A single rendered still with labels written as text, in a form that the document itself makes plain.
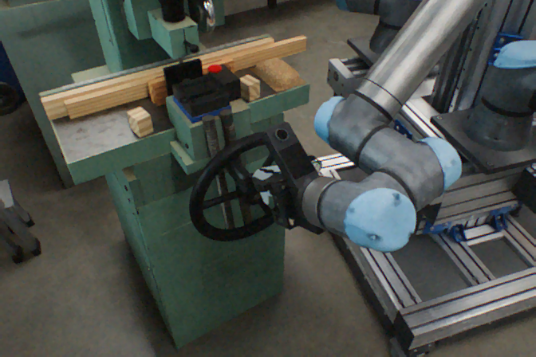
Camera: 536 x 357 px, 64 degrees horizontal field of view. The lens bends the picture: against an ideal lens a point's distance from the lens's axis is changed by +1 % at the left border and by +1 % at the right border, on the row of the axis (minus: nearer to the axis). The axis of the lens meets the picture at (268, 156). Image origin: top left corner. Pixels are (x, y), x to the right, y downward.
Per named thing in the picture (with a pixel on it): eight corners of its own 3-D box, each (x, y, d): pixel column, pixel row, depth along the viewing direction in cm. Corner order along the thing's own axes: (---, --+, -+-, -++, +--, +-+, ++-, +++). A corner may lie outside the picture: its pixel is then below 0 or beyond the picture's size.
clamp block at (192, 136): (193, 162, 90) (187, 128, 84) (168, 130, 99) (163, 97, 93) (253, 140, 96) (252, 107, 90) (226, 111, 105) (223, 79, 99)
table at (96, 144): (85, 215, 83) (76, 193, 79) (53, 134, 102) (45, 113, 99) (332, 119, 107) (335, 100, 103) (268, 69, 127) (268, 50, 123)
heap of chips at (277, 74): (277, 92, 106) (277, 79, 103) (249, 68, 115) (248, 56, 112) (306, 82, 109) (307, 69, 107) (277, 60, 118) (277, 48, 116)
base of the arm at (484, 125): (498, 110, 114) (513, 77, 108) (543, 144, 103) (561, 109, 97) (451, 120, 110) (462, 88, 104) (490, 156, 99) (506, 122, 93)
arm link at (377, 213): (431, 232, 53) (382, 270, 50) (371, 213, 62) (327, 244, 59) (413, 176, 50) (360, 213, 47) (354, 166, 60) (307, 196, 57)
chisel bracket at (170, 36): (174, 65, 99) (168, 30, 93) (152, 43, 108) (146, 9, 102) (202, 57, 101) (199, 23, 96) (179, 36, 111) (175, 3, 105)
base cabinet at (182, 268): (175, 352, 147) (133, 211, 101) (124, 238, 184) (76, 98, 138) (285, 291, 165) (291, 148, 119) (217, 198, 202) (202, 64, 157)
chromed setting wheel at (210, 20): (209, 43, 114) (205, -4, 106) (191, 26, 122) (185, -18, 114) (219, 40, 115) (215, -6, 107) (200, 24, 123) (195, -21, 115)
